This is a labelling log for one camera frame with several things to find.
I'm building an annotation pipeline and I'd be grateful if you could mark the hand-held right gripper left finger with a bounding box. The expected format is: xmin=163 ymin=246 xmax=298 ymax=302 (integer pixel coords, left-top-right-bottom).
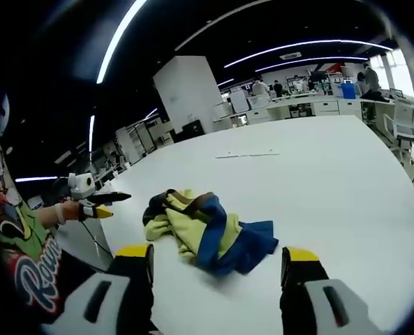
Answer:
xmin=41 ymin=243 xmax=159 ymax=335

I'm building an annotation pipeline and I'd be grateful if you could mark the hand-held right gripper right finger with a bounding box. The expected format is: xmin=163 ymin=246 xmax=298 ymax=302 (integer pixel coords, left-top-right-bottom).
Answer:
xmin=279 ymin=246 xmax=393 ymax=335

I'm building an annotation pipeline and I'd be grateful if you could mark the yellow and blue garment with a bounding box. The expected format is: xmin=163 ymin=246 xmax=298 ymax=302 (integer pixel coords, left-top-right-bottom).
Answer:
xmin=142 ymin=188 xmax=279 ymax=277

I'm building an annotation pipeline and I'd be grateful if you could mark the person's left hand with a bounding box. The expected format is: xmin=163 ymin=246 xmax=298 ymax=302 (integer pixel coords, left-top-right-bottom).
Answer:
xmin=62 ymin=198 xmax=84 ymax=224

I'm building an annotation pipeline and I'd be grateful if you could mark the white wristband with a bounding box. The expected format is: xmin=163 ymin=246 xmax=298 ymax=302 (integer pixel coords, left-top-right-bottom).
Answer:
xmin=54 ymin=203 xmax=67 ymax=226

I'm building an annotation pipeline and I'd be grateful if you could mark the short ceiling light strip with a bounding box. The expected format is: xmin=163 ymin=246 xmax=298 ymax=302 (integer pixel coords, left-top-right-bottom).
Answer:
xmin=14 ymin=175 xmax=59 ymax=184
xmin=88 ymin=114 xmax=96 ymax=153

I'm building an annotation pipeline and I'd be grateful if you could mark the white square pillar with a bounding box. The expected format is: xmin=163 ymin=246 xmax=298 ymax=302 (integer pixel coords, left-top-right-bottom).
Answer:
xmin=152 ymin=55 xmax=226 ymax=136

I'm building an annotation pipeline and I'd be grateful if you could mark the long curved ceiling light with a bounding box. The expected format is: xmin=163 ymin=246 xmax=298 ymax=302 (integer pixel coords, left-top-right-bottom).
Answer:
xmin=255 ymin=54 xmax=369 ymax=73
xmin=96 ymin=0 xmax=149 ymax=85
xmin=223 ymin=39 xmax=394 ymax=69

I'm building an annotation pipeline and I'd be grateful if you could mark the white board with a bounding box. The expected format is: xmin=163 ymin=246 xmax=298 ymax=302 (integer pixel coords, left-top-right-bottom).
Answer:
xmin=230 ymin=91 xmax=251 ymax=114

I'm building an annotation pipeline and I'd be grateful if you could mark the white drawer cabinet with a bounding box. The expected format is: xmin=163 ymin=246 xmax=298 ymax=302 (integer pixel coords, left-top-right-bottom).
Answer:
xmin=312 ymin=100 xmax=341 ymax=117

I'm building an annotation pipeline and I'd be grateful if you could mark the white office chair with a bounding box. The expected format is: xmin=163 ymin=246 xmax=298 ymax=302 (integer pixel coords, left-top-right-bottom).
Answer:
xmin=382 ymin=96 xmax=414 ymax=165

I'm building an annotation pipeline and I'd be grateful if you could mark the dark cloth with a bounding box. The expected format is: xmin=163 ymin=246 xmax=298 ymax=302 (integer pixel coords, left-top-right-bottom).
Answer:
xmin=361 ymin=89 xmax=392 ymax=103

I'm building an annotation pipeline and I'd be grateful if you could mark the blue box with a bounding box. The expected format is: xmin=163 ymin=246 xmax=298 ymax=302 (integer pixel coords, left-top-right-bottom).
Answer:
xmin=341 ymin=81 xmax=360 ymax=99

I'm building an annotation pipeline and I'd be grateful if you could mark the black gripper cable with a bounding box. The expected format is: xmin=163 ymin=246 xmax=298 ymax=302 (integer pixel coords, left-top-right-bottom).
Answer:
xmin=80 ymin=218 xmax=114 ymax=256

